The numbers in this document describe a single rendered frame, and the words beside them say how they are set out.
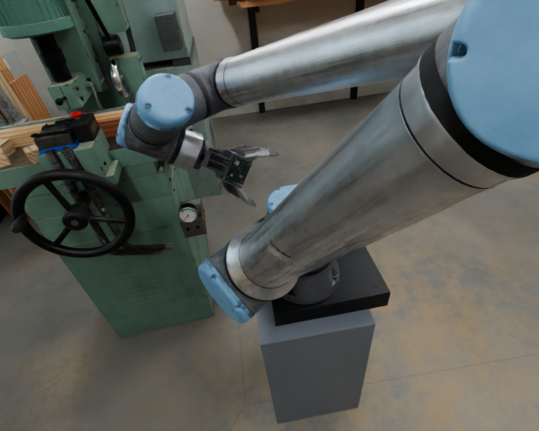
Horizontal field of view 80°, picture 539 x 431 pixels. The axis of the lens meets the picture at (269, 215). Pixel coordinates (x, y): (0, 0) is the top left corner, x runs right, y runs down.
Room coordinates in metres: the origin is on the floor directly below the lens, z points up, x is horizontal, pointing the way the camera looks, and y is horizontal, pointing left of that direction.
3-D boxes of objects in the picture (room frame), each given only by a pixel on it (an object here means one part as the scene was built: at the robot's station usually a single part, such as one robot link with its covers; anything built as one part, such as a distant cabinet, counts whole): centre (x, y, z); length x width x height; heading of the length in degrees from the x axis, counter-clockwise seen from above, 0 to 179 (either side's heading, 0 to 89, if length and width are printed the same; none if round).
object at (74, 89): (1.06, 0.56, 1.03); 0.14 x 0.07 x 0.09; 8
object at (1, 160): (0.88, 0.76, 0.92); 0.04 x 0.04 x 0.04; 34
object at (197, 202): (0.93, 0.28, 0.58); 0.12 x 0.08 x 0.08; 8
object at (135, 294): (1.16, 0.58, 0.35); 0.58 x 0.45 x 0.71; 8
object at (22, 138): (1.04, 0.51, 0.92); 0.68 x 0.02 x 0.04; 98
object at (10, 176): (0.93, 0.53, 0.87); 0.61 x 0.30 x 0.06; 98
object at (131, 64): (1.24, 0.43, 1.02); 0.09 x 0.07 x 0.12; 98
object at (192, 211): (0.86, 0.27, 0.65); 0.06 x 0.04 x 0.08; 98
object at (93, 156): (0.85, 0.51, 0.91); 0.15 x 0.14 x 0.09; 98
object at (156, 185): (1.16, 0.57, 0.76); 0.57 x 0.45 x 0.09; 8
